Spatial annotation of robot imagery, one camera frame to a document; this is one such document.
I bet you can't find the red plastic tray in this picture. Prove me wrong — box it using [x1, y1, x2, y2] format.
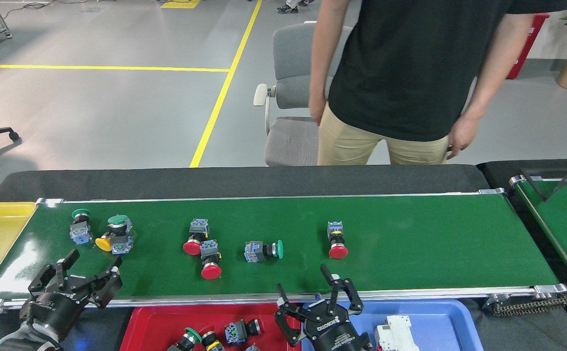
[120, 303, 309, 351]

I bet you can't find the person's right hand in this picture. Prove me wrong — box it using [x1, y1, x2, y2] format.
[308, 94, 329, 127]

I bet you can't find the yellow push button switch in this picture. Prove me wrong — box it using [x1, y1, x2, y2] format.
[95, 233, 134, 255]

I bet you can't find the person's left hand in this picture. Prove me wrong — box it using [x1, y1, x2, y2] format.
[446, 114, 482, 161]

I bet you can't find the red push button switch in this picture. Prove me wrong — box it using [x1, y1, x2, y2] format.
[201, 331, 225, 351]

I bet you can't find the white circuit breaker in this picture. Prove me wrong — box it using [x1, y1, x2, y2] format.
[373, 315, 421, 351]

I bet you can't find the grey office chair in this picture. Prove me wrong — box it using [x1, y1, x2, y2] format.
[253, 22, 354, 167]

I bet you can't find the black drive chain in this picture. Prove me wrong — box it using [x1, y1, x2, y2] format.
[482, 292, 567, 317]

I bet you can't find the green push button switch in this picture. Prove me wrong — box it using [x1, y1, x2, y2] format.
[107, 214, 134, 242]
[69, 208, 93, 246]
[243, 239, 284, 264]
[168, 327, 202, 351]

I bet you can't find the red fire extinguisher cabinet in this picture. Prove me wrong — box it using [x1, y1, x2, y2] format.
[506, 13, 550, 80]

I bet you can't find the long green conveyor belt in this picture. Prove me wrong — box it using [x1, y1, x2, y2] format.
[0, 188, 567, 315]

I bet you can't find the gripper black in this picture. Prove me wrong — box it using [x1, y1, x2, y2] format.
[19, 249, 123, 343]
[274, 264, 375, 351]

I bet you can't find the blue plastic tray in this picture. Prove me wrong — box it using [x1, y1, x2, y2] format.
[300, 298, 485, 351]

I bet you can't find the person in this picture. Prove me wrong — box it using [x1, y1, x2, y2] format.
[308, 0, 567, 166]
[275, 0, 316, 15]

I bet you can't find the black cable loop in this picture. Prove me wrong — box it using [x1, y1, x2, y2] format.
[519, 160, 567, 202]

